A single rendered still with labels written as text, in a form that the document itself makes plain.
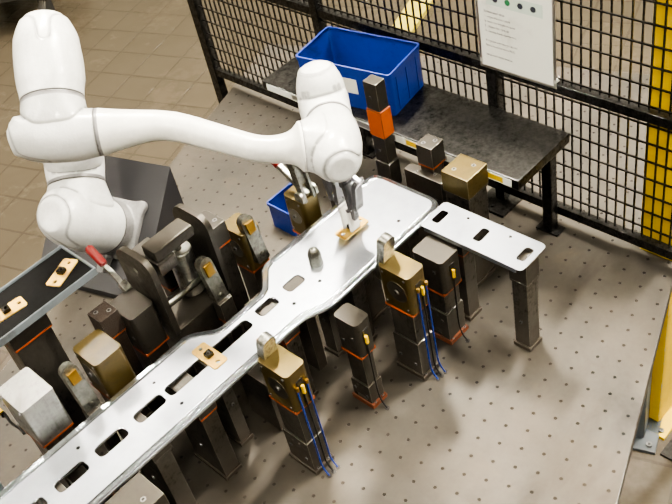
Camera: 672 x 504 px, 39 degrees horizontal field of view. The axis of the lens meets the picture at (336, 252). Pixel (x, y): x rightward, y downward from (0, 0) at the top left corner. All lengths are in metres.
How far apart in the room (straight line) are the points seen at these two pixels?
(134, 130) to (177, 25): 3.53
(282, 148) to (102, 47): 3.71
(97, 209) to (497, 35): 1.12
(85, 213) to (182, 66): 2.64
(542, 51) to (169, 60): 3.14
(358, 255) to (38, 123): 0.76
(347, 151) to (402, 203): 0.51
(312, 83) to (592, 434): 0.98
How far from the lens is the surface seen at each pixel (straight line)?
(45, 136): 2.01
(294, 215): 2.35
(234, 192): 2.97
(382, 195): 2.35
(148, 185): 2.72
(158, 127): 2.00
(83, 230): 2.55
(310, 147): 1.86
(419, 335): 2.21
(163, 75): 5.08
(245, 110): 3.32
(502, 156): 2.37
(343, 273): 2.17
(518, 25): 2.35
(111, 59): 5.38
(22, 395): 2.03
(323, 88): 1.96
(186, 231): 2.11
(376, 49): 2.68
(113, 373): 2.09
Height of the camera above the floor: 2.49
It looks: 42 degrees down
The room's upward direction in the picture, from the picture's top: 14 degrees counter-clockwise
